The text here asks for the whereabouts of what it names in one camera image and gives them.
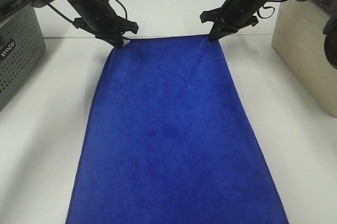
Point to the beige bin with grey rim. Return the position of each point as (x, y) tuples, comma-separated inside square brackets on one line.
[(299, 40)]

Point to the blue towel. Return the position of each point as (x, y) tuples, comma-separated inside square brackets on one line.
[(168, 141)]

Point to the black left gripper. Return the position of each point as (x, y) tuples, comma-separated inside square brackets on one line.
[(99, 16)]

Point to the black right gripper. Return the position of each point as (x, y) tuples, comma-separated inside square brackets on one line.
[(234, 12)]

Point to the grey perforated plastic basket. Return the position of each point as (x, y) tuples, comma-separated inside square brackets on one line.
[(22, 46)]

